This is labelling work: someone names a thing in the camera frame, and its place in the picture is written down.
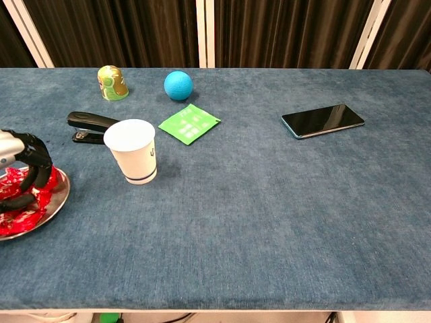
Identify black stapler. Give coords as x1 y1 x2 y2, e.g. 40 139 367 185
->
66 111 121 145

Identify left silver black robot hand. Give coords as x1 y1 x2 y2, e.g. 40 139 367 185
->
0 129 54 213

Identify green gold figurine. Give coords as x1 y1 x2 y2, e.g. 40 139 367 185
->
97 65 130 102

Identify blue table mat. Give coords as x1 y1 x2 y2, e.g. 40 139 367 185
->
0 68 431 311

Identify black smartphone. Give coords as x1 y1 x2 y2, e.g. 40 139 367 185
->
281 104 366 140

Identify white frame post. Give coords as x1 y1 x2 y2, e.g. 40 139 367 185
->
349 0 393 70
2 0 55 69
195 0 216 69

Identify white paper cup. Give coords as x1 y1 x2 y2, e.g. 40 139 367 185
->
103 118 158 185

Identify green sachet packet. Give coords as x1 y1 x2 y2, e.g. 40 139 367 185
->
158 103 222 146

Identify silver metal plate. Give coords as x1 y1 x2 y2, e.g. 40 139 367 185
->
0 166 71 242

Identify blue ball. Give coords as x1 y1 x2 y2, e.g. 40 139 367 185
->
164 71 193 102

